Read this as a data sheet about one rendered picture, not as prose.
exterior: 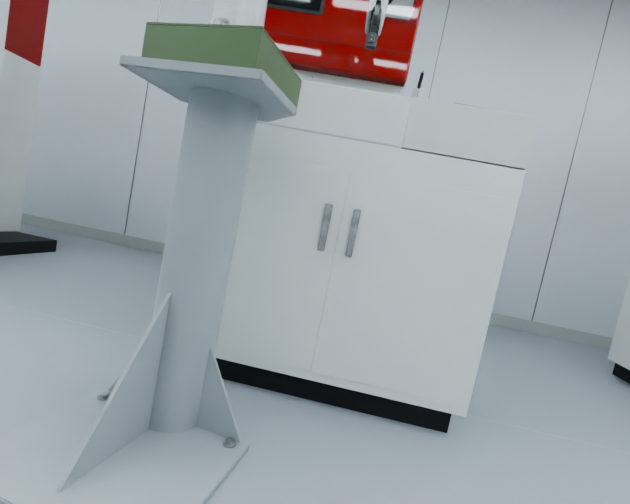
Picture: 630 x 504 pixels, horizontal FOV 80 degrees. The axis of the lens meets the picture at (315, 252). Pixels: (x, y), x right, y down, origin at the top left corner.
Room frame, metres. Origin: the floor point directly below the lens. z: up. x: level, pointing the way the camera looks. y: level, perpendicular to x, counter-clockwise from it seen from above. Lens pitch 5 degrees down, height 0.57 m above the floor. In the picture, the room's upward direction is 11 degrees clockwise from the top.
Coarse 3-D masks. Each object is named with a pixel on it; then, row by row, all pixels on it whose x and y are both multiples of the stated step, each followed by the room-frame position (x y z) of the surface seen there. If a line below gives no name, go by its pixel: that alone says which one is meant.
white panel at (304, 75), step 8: (296, 72) 1.78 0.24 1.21; (304, 72) 1.78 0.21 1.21; (312, 72) 1.78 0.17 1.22; (312, 80) 1.78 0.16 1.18; (320, 80) 1.77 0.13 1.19; (328, 80) 1.77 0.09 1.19; (336, 80) 1.77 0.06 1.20; (344, 80) 1.76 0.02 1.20; (352, 80) 1.76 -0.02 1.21; (360, 80) 1.76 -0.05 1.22; (360, 88) 1.76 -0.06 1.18; (368, 88) 1.75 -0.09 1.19; (376, 88) 1.75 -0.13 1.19; (384, 88) 1.75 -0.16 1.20; (392, 88) 1.74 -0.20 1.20; (400, 88) 1.74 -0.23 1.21
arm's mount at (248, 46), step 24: (168, 24) 0.80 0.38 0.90; (192, 24) 0.79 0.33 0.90; (216, 24) 0.77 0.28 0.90; (144, 48) 0.81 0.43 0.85; (168, 48) 0.80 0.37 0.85; (192, 48) 0.78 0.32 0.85; (216, 48) 0.77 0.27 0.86; (240, 48) 0.76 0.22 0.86; (264, 48) 0.77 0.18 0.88; (288, 72) 0.91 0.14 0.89; (288, 96) 0.93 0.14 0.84
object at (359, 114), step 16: (304, 80) 1.15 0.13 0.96; (304, 96) 1.14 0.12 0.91; (320, 96) 1.14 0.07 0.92; (336, 96) 1.14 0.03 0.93; (352, 96) 1.13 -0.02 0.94; (368, 96) 1.13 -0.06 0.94; (384, 96) 1.12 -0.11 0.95; (400, 96) 1.12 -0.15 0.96; (304, 112) 1.14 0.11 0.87; (320, 112) 1.14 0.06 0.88; (336, 112) 1.13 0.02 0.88; (352, 112) 1.13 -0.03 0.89; (368, 112) 1.13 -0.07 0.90; (384, 112) 1.12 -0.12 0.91; (400, 112) 1.12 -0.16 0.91; (304, 128) 1.14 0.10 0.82; (320, 128) 1.14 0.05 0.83; (336, 128) 1.13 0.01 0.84; (352, 128) 1.13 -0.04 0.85; (368, 128) 1.13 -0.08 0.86; (384, 128) 1.12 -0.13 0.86; (400, 128) 1.12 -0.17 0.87; (400, 144) 1.12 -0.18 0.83
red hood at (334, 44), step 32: (288, 0) 1.74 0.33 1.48; (320, 0) 1.72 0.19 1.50; (352, 0) 1.72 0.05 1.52; (416, 0) 1.69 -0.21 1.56; (288, 32) 1.74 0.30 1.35; (320, 32) 1.73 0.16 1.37; (352, 32) 1.71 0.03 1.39; (384, 32) 1.70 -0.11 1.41; (416, 32) 1.69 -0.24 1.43; (320, 64) 1.72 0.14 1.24; (352, 64) 1.71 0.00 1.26; (384, 64) 1.70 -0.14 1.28
